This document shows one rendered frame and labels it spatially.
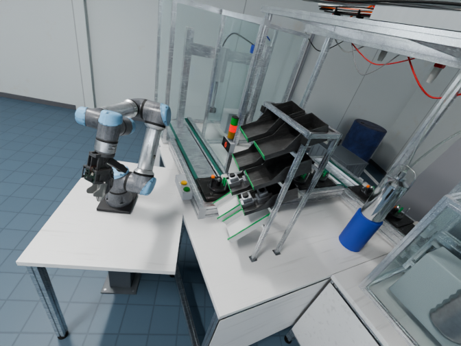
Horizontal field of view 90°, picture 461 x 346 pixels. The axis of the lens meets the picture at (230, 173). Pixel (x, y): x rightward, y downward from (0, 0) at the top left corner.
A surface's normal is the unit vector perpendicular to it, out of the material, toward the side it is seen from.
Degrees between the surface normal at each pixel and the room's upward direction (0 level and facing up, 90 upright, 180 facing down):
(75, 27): 90
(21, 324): 0
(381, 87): 90
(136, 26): 90
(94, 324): 0
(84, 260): 0
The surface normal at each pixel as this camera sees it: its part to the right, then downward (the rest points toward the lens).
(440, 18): -0.89, 0.06
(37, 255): 0.22, -0.81
